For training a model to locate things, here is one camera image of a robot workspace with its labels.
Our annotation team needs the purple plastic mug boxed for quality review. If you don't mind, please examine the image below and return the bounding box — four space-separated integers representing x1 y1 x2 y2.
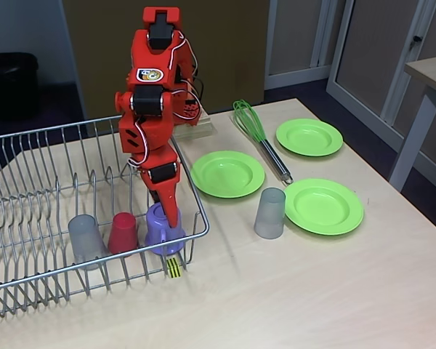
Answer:
144 202 186 255

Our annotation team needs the red plastic cup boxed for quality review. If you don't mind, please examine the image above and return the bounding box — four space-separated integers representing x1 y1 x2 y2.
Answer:
108 212 138 255

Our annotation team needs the grey translucent plastic cup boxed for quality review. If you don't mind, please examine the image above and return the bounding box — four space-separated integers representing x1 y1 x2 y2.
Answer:
68 214 108 270
253 187 286 240

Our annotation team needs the green whisk with metal handle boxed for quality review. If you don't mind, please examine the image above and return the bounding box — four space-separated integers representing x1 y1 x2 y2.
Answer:
233 100 294 185

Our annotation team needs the wooden base block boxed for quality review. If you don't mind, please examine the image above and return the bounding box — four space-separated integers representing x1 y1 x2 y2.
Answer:
170 108 217 141

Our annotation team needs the yellow black striped tape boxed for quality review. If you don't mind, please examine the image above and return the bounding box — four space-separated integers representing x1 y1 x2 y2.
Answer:
166 257 184 280

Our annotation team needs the green plastic plate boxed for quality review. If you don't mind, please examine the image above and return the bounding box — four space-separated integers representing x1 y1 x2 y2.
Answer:
275 118 344 158
190 150 266 199
280 177 365 236

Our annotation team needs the brown cork board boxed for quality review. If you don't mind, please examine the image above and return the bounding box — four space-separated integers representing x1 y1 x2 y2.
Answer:
60 0 270 121

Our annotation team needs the black waste bin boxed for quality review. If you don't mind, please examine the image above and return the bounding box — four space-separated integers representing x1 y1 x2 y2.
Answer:
0 52 40 121

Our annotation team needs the grey tambour cabinet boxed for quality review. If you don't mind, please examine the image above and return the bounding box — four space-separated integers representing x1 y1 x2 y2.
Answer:
264 0 344 90

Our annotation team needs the grey cabinet with lock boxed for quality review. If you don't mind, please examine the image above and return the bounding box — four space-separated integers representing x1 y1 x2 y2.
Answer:
326 0 436 172

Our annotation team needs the beige side table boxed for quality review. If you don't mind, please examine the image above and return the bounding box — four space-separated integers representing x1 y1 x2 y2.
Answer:
387 54 436 192

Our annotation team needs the metal wire dish rack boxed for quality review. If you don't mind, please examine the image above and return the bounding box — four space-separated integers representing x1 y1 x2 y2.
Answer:
0 111 211 321

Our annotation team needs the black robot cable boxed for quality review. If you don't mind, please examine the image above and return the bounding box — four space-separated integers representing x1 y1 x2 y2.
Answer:
176 65 206 110

